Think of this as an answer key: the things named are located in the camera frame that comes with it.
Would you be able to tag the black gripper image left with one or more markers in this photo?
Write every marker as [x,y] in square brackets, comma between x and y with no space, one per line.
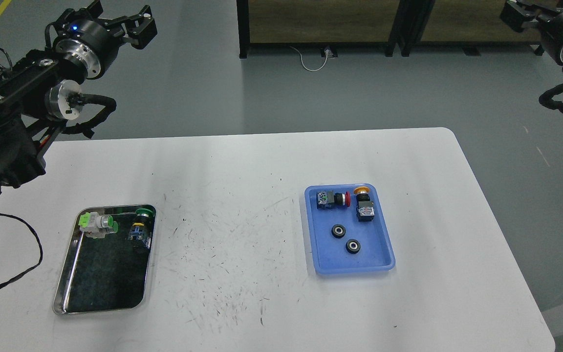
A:
[81,32]

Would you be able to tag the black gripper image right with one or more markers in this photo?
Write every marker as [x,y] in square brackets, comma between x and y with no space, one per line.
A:
[519,15]

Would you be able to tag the black gear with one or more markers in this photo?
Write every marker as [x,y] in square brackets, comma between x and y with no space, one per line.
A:
[338,230]
[353,246]

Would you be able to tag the silver metal tray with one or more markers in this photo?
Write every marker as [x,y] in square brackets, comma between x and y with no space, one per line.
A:
[103,275]

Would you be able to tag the blue plastic tray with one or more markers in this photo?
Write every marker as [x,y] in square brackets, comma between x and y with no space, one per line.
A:
[328,253]

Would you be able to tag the black framed wooden cabinet right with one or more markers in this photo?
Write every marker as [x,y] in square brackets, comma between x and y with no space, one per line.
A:
[458,23]

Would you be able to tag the black framed wooden cabinet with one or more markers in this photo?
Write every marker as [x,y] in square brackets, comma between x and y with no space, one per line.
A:
[320,23]
[458,23]

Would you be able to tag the black framed wooden cabinet left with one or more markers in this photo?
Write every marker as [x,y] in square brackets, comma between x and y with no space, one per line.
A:
[320,23]

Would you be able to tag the green white push button switch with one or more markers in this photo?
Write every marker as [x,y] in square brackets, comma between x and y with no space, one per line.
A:
[96,226]

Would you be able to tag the green black push button switch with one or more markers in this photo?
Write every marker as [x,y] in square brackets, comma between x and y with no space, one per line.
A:
[140,232]

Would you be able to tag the yellow push button switch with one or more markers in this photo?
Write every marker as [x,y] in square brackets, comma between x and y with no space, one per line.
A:
[365,205]

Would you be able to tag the red push button switch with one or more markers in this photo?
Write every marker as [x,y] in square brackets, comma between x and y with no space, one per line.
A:
[328,199]

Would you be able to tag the black cable image left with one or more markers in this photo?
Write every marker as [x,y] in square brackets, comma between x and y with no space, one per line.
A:
[20,254]

